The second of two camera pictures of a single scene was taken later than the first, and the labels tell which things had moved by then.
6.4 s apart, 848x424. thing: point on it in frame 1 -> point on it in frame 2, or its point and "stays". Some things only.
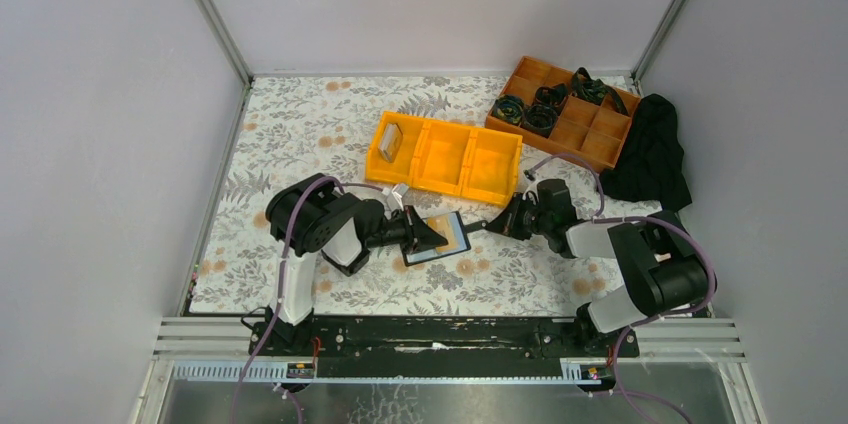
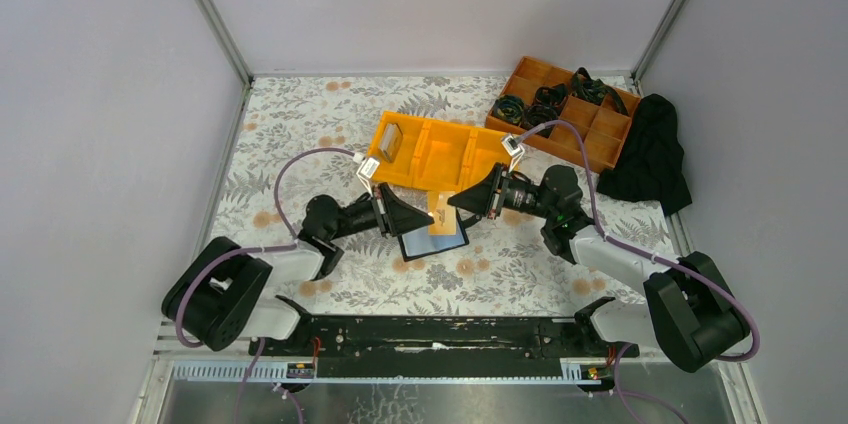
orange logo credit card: [442, 225] -> [443, 214]
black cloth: [650, 166] stays
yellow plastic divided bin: [461, 161] stays
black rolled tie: [552, 95] stays
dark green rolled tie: [593, 90] stays
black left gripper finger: [419, 234] -> [396, 215]
